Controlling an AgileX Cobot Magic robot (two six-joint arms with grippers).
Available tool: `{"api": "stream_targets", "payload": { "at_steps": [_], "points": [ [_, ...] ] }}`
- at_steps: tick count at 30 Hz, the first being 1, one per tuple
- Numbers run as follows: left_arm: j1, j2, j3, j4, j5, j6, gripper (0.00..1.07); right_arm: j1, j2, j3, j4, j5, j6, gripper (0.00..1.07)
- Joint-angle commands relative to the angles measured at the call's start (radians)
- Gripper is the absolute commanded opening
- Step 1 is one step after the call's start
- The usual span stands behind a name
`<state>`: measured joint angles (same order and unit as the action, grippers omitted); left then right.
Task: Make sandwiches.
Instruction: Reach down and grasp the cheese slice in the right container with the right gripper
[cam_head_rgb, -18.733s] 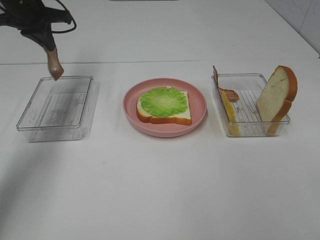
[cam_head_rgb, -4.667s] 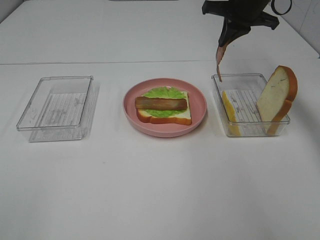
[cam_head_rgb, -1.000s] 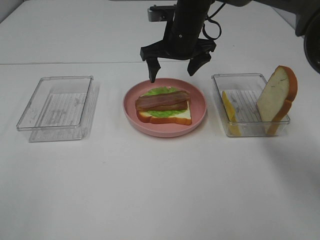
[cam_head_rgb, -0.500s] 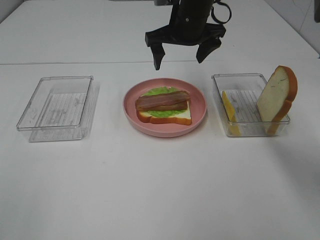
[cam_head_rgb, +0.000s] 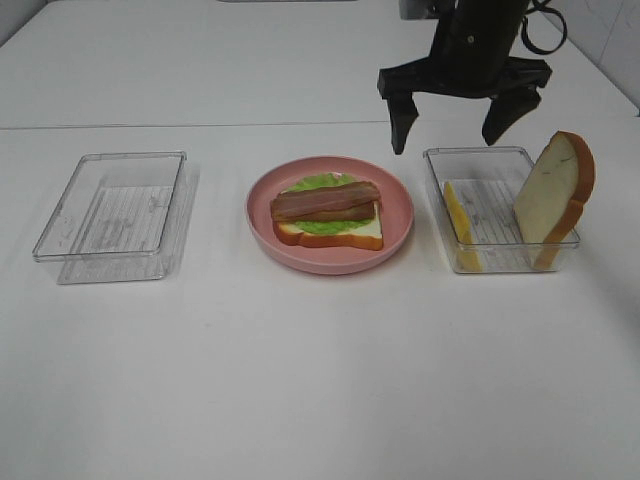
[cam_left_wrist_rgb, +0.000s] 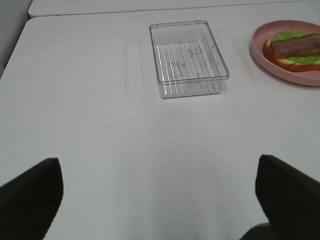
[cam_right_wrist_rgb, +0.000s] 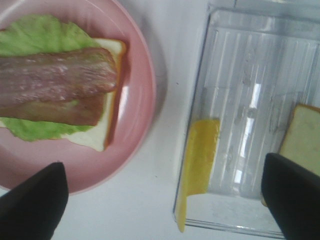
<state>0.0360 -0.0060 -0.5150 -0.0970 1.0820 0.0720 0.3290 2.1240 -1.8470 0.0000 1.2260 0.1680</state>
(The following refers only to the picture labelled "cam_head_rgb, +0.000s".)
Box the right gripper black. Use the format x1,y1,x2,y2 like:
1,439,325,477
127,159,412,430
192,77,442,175
378,0,551,155

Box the bacon strip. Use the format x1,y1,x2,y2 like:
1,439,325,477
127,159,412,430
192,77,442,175
271,181,380,216
271,201,377,222

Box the green lettuce leaf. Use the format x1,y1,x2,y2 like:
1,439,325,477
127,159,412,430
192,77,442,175
276,172,380,235

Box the bread slice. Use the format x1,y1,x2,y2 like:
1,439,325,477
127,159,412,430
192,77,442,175
513,131,595,271
271,194,384,251

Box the right clear plastic tray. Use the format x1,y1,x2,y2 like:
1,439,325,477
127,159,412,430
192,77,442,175
423,146,580,274

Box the clear plastic tray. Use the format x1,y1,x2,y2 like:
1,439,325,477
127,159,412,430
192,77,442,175
32,151,193,285
423,146,580,274

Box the pink round plate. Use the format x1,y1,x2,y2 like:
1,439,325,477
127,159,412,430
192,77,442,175
246,156,414,275

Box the yellow cheese slice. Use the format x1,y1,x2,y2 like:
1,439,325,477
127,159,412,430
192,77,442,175
444,182,483,273

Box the left clear plastic tray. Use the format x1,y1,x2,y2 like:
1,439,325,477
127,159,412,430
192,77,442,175
32,151,193,285

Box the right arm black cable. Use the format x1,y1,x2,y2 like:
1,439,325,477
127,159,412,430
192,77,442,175
519,0,570,55

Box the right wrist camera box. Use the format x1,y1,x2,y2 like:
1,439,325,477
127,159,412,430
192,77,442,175
399,0,440,20

